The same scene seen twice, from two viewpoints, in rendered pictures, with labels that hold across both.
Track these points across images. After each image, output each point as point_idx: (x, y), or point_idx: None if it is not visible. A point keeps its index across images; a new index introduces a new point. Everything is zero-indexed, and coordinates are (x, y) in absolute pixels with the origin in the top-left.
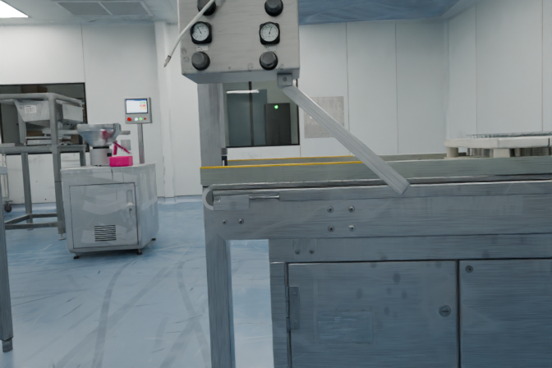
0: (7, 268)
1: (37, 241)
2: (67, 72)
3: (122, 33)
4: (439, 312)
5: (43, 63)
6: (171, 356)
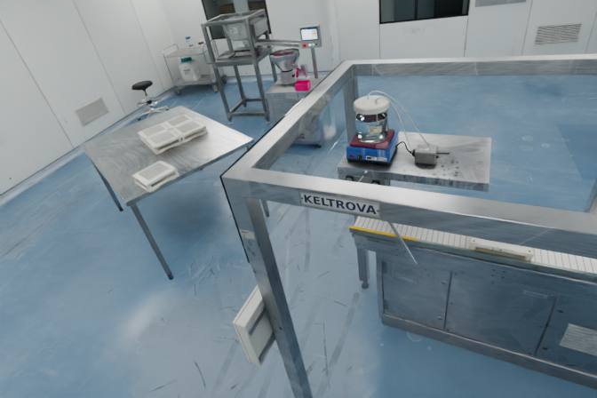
0: None
1: (254, 123)
2: None
3: None
4: (441, 282)
5: None
6: (341, 234)
